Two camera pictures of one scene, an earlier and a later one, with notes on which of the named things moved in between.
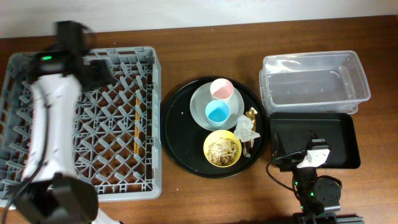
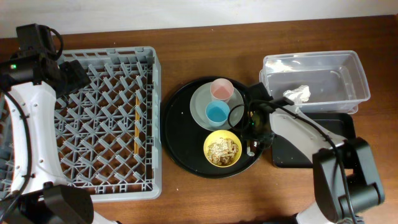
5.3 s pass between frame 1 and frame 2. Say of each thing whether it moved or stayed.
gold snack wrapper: moved
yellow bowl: stayed
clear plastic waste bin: stayed
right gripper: moved
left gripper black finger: moved
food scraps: stayed
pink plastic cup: stayed
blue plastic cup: stayed
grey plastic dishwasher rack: stayed
